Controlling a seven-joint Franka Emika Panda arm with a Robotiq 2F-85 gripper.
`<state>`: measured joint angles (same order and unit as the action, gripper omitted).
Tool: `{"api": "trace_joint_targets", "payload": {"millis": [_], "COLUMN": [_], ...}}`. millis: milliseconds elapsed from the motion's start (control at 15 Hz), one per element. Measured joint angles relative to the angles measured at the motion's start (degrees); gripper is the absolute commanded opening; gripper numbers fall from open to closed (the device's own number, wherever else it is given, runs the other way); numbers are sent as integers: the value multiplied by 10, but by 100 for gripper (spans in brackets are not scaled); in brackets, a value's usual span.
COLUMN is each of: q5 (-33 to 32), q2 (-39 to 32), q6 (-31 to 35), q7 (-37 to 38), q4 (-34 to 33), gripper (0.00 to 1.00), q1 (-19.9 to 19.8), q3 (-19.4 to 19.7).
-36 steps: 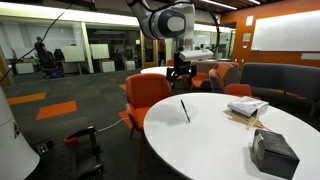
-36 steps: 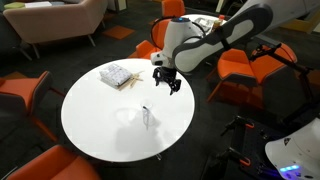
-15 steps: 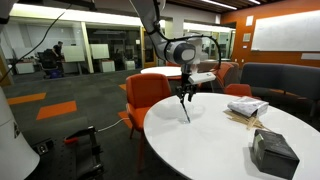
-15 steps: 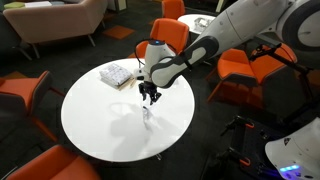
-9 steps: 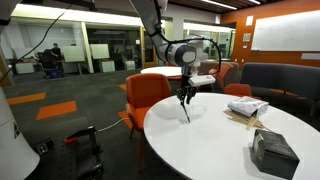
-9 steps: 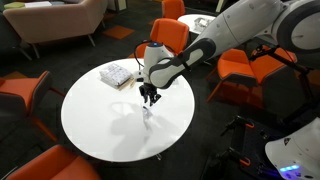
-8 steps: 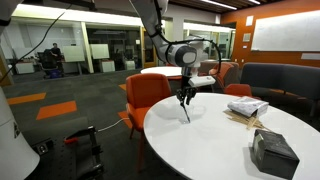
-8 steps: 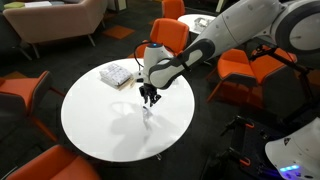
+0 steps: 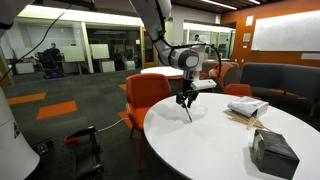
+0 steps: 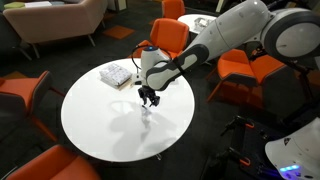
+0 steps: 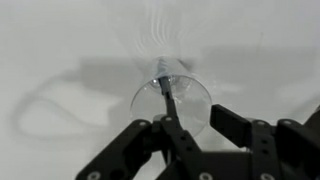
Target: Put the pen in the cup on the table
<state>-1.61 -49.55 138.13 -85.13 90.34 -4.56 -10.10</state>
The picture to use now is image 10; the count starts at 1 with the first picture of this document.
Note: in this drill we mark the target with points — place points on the black robot cart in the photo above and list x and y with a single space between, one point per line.
253 143

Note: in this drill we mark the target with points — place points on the orange armchair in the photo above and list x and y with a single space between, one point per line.
173 8
168 35
20 91
56 165
233 66

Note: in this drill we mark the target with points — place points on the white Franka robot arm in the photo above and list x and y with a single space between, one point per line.
233 26

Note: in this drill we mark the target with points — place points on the beige sofa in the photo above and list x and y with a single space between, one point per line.
56 21

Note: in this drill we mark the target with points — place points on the wooden sticks bundle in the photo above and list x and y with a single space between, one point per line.
125 85

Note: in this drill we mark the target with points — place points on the metal table foot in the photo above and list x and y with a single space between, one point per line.
159 156

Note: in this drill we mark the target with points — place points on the clear plastic cup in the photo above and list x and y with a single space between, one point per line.
146 120

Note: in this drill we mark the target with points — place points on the black metal stand frame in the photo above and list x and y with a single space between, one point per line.
305 83

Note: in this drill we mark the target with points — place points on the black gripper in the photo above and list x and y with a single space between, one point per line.
146 91

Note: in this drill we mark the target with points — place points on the white paper sheet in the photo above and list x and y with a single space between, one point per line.
38 4

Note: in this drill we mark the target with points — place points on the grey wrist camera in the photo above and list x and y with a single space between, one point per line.
137 80

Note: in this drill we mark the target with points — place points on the small white round table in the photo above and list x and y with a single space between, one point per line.
186 20

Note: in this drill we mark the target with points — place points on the grey foil bag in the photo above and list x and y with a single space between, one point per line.
201 24

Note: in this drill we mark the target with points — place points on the green cushion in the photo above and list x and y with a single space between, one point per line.
14 5

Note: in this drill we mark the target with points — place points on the white cabinet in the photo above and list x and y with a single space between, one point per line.
118 4

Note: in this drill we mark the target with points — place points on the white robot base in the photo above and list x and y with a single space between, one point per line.
300 153

